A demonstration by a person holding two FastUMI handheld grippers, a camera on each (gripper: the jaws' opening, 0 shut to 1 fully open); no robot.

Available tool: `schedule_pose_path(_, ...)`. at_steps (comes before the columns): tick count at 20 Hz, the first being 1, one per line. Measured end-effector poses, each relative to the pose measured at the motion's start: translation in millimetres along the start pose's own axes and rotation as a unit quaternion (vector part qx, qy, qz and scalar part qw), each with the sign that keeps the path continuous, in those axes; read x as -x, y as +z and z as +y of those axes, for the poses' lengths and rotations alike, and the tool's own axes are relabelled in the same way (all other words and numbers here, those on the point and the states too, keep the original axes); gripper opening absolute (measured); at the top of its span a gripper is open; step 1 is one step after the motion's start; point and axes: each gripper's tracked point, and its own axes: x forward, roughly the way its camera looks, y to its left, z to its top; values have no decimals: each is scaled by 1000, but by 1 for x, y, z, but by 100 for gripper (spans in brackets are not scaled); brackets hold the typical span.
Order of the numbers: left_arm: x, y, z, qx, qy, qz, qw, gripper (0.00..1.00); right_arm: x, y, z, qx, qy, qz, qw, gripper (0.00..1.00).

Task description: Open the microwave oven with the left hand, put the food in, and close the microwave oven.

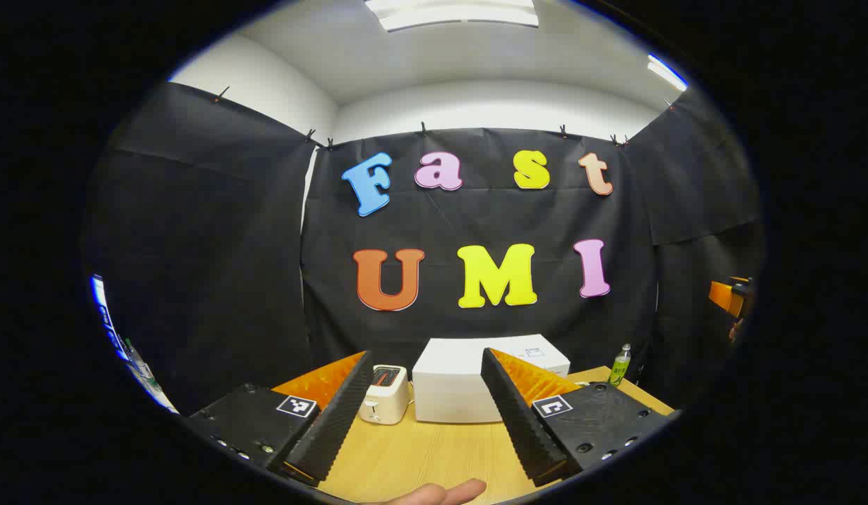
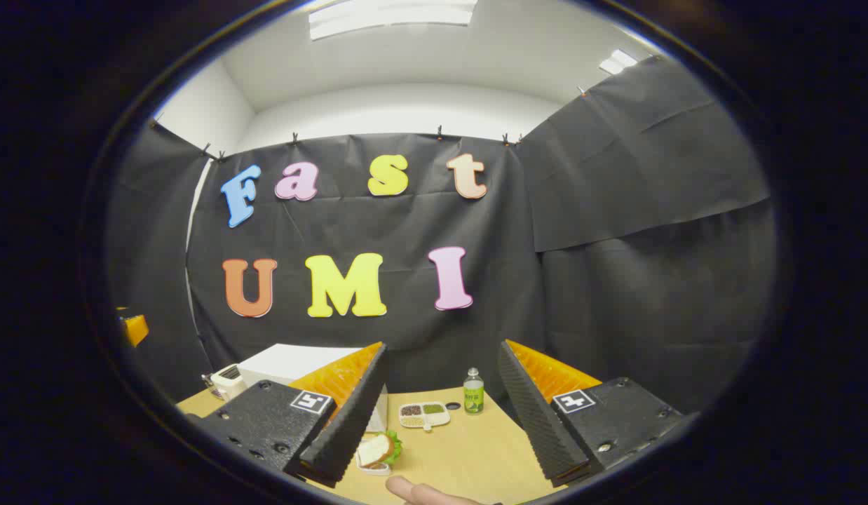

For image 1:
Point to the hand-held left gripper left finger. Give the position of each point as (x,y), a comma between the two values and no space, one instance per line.
(339,421)

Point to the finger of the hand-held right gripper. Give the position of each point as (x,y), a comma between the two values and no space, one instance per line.
(725,294)

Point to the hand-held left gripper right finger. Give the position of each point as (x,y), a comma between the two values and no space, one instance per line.
(521,421)

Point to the white microwave oven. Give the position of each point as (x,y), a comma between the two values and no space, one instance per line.
(448,386)

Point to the white toaster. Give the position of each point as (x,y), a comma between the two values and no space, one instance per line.
(385,403)

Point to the green drink bottle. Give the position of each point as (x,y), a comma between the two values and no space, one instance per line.
(620,368)

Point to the black backdrop cloth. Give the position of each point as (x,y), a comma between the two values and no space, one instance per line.
(231,245)

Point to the small ceiling light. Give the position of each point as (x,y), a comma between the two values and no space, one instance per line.
(667,72)

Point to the large ceiling light panel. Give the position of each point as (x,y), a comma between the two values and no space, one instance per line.
(455,14)

